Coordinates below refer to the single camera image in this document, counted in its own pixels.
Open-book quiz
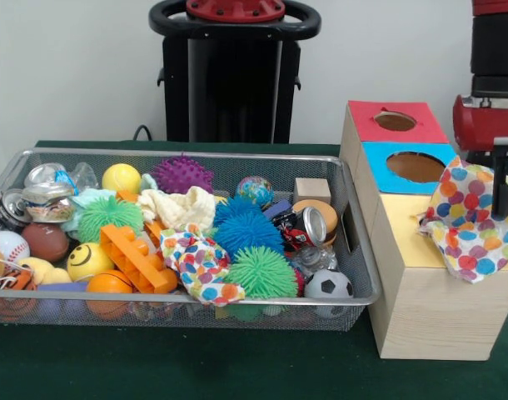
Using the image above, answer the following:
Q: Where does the black looped cable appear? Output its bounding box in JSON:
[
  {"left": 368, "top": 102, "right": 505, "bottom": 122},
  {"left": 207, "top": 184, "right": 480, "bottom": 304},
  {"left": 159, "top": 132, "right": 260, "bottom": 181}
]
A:
[{"left": 132, "top": 123, "right": 153, "bottom": 143}]

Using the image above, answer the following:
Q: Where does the yellow tennis ball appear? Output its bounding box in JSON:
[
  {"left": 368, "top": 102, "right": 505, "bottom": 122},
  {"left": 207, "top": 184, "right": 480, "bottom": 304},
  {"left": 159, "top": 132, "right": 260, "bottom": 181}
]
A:
[{"left": 102, "top": 163, "right": 142, "bottom": 195}]

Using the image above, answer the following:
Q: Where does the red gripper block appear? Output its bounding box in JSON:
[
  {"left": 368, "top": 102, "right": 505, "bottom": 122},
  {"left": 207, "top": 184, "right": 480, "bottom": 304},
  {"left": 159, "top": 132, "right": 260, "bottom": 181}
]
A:
[{"left": 452, "top": 94, "right": 508, "bottom": 219}]

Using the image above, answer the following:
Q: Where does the orange toy building brick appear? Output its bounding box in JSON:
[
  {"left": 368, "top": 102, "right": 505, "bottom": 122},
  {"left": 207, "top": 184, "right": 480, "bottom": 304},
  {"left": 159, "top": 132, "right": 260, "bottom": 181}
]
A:
[{"left": 99, "top": 223, "right": 179, "bottom": 295}]

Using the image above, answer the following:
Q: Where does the shallow metal mesh bin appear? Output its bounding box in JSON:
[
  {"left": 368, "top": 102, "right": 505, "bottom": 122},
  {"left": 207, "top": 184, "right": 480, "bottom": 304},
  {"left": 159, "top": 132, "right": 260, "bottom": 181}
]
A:
[{"left": 0, "top": 147, "right": 383, "bottom": 333}]

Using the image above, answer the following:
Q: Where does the dark green table cloth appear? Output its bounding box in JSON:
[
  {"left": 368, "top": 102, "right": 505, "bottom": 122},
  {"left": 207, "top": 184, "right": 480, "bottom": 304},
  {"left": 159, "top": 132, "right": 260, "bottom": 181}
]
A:
[{"left": 0, "top": 140, "right": 508, "bottom": 400}]

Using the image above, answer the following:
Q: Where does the yellow smiley face ball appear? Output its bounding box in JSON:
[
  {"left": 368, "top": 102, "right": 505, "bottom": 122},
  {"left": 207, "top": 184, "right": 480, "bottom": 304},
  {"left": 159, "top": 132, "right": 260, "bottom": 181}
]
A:
[{"left": 66, "top": 242, "right": 116, "bottom": 283}]

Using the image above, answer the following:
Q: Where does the wooden box with three holes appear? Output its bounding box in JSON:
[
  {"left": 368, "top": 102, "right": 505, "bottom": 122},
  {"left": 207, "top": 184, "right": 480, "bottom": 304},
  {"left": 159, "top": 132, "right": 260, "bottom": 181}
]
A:
[{"left": 339, "top": 99, "right": 508, "bottom": 362}]

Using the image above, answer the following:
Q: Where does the black pedestal with red base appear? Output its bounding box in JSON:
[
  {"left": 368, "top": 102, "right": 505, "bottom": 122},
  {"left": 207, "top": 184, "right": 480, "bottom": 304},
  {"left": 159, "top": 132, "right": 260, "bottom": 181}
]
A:
[{"left": 148, "top": 0, "right": 321, "bottom": 145}]

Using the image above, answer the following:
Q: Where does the polka dot cloth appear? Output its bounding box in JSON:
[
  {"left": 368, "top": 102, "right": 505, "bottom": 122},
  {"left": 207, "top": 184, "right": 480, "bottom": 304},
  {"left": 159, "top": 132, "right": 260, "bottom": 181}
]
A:
[
  {"left": 159, "top": 222, "right": 246, "bottom": 308},
  {"left": 418, "top": 156, "right": 508, "bottom": 284}
]

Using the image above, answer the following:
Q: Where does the black and white soccer ball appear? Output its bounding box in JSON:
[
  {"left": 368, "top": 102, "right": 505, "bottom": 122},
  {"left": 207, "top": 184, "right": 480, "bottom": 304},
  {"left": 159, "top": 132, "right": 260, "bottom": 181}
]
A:
[{"left": 304, "top": 268, "right": 355, "bottom": 318}]

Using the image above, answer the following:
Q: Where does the purple spiky ball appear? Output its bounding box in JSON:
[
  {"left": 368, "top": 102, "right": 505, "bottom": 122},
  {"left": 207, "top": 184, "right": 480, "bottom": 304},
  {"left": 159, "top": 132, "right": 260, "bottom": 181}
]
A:
[{"left": 150, "top": 153, "right": 216, "bottom": 195}]

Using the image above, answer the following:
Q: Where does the green spiky rubber ball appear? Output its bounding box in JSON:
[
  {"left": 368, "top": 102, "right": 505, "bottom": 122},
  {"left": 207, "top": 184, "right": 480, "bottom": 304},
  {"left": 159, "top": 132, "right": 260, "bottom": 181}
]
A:
[
  {"left": 77, "top": 195, "right": 146, "bottom": 245},
  {"left": 223, "top": 245, "right": 299, "bottom": 300}
]

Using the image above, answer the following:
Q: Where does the white baseball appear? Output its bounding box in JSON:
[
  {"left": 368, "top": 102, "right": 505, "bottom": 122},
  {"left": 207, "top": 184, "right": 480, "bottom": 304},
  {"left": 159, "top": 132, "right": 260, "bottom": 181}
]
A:
[{"left": 0, "top": 230, "right": 31, "bottom": 263}]

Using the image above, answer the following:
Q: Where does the blue spiky rubber ball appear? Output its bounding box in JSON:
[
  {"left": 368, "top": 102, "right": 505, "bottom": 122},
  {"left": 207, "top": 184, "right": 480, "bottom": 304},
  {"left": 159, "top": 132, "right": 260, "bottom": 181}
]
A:
[{"left": 215, "top": 211, "right": 285, "bottom": 263}]

